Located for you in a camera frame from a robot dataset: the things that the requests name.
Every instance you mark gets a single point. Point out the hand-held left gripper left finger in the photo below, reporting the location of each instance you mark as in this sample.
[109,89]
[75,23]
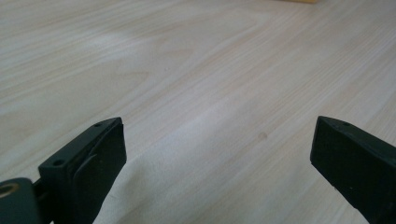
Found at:
[84,168]

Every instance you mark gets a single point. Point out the yellow object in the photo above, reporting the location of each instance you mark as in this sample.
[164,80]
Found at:
[300,1]

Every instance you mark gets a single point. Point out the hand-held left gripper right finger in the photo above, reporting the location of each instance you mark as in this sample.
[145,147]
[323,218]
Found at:
[355,161]

